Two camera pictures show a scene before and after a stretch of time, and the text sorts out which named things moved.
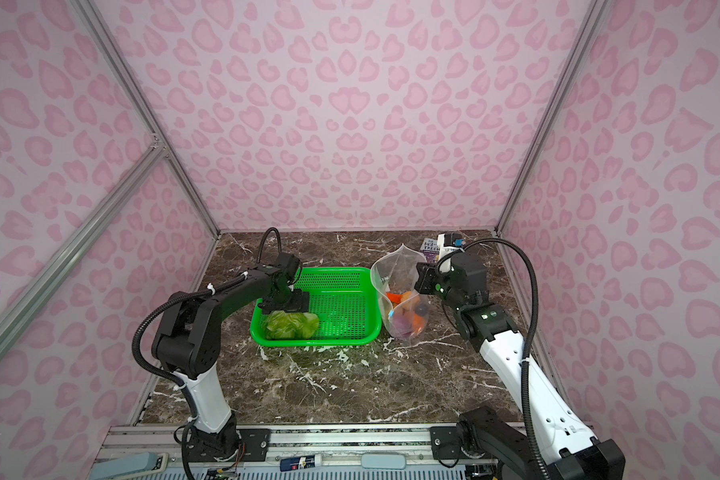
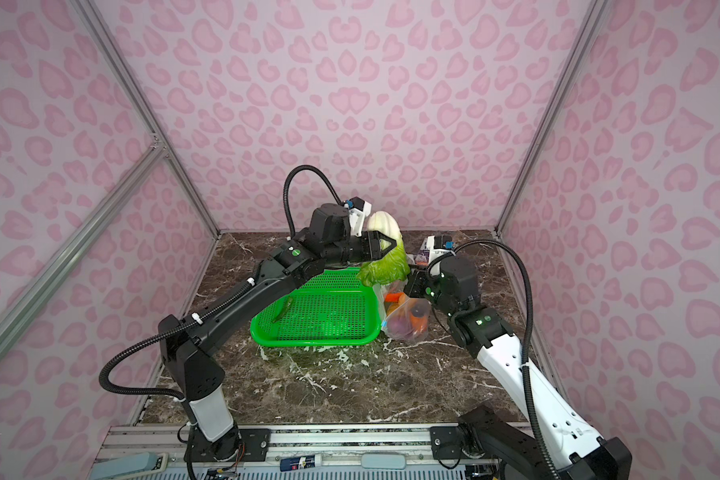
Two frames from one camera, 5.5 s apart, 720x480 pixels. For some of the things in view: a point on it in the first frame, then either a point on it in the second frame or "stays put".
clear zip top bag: [406, 308] stays put
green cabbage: [288, 325] -> [393, 266]
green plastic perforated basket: [347, 302] stays put
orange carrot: [397, 298] stays put
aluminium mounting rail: [337, 446] stays put
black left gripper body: [292, 302] -> [352, 249]
